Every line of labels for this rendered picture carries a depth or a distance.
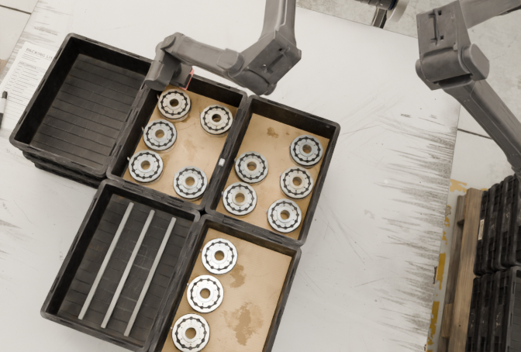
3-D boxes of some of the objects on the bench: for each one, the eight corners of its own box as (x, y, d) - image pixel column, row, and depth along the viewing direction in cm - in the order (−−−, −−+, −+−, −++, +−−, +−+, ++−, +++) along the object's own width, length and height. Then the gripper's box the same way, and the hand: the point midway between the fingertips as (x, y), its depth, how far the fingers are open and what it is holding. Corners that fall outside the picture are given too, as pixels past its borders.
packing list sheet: (20, 40, 187) (19, 39, 186) (82, 57, 186) (81, 56, 186) (-21, 121, 176) (-21, 120, 175) (45, 139, 175) (45, 139, 174)
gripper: (191, 54, 143) (197, 81, 158) (155, 42, 145) (164, 69, 159) (181, 75, 141) (188, 100, 156) (145, 63, 142) (155, 88, 157)
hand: (176, 83), depth 157 cm, fingers open, 6 cm apart
